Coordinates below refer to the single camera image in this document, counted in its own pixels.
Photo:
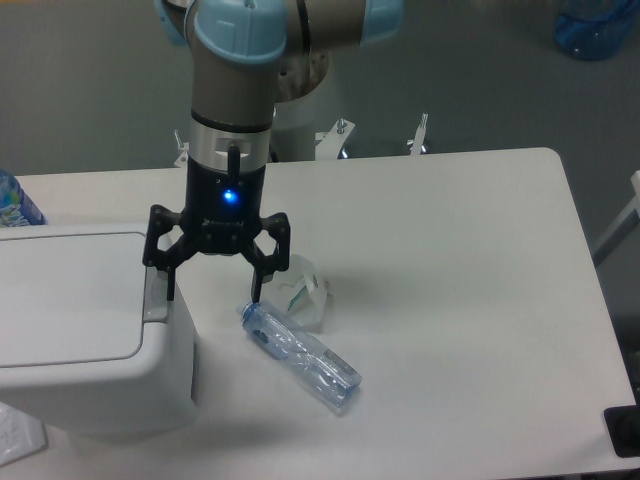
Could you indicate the white side frame bar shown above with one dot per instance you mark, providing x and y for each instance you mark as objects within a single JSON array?
[{"x": 619, "y": 228}]

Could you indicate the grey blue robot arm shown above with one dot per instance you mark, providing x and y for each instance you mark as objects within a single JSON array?
[{"x": 239, "y": 49}]

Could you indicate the clear blue plastic bottle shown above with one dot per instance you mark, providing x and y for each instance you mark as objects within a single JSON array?
[{"x": 324, "y": 373}]

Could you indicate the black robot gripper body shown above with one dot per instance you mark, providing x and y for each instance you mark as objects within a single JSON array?
[{"x": 221, "y": 216}]

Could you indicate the white push-button trash can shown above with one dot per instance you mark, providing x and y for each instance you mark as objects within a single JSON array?
[{"x": 93, "y": 341}]

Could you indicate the black table corner clamp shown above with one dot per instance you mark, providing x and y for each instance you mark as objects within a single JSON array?
[{"x": 623, "y": 427}]

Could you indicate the crumpled white paper wrapper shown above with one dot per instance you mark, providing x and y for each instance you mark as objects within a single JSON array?
[{"x": 301, "y": 292}]

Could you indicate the blue labelled drink bottle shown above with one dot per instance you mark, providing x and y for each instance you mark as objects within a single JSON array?
[{"x": 17, "y": 208}]

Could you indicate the large blue water jug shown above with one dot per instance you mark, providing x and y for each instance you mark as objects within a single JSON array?
[{"x": 593, "y": 30}]

